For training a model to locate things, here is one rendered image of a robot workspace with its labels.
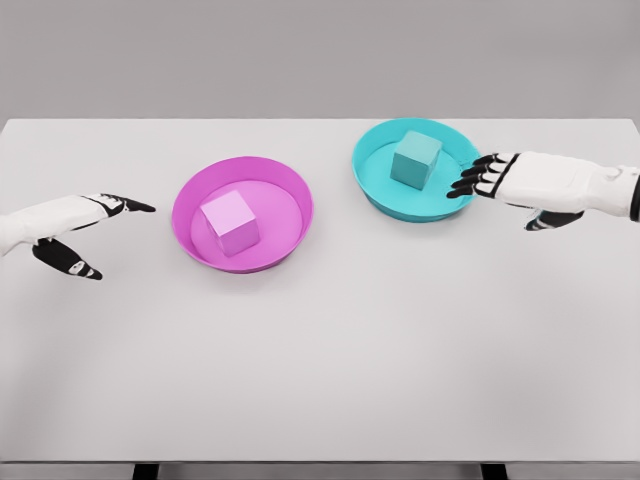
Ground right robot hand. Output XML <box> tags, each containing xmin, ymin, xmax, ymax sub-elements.
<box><xmin>446</xmin><ymin>151</ymin><xmax>606</xmax><ymax>232</ymax></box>

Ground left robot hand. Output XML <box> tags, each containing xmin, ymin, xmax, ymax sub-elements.
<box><xmin>10</xmin><ymin>192</ymin><xmax>157</xmax><ymax>281</ymax></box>

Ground cyan block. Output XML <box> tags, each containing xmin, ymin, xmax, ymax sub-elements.
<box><xmin>389</xmin><ymin>130</ymin><xmax>444</xmax><ymax>192</ymax></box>

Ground cyan plate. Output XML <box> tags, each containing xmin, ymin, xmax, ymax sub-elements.
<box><xmin>351</xmin><ymin>117</ymin><xmax>480</xmax><ymax>223</ymax></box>

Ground pink block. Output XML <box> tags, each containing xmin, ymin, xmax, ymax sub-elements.
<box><xmin>199</xmin><ymin>190</ymin><xmax>262</xmax><ymax>259</ymax></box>

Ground pink plate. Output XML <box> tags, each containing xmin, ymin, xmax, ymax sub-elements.
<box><xmin>171</xmin><ymin>156</ymin><xmax>315</xmax><ymax>275</ymax></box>

